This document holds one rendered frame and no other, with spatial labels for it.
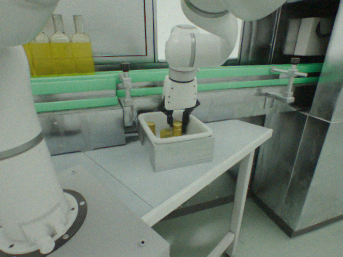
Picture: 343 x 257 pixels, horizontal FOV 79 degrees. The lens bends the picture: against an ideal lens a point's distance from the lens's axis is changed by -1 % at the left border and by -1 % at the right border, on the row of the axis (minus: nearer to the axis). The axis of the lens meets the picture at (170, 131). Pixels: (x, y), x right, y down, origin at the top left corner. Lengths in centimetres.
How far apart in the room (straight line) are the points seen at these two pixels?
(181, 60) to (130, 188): 31
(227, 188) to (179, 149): 97
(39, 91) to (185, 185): 46
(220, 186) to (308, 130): 61
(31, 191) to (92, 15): 70
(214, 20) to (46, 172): 34
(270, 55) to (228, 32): 90
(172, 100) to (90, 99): 24
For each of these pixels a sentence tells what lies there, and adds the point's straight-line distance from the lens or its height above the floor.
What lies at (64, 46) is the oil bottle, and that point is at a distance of 76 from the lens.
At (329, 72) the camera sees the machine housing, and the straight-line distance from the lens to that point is 112.
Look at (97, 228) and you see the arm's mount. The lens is 40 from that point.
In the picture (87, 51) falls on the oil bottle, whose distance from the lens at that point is 75.
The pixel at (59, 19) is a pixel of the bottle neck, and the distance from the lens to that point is 78.
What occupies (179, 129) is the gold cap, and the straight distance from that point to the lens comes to 69.
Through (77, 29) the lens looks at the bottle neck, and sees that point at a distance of 77.
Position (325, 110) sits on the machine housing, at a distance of 113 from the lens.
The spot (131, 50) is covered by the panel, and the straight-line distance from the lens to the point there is 92.
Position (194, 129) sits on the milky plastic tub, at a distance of 67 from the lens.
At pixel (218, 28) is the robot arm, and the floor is 109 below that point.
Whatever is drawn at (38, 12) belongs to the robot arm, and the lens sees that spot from 23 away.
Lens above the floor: 107
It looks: 24 degrees down
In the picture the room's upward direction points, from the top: straight up
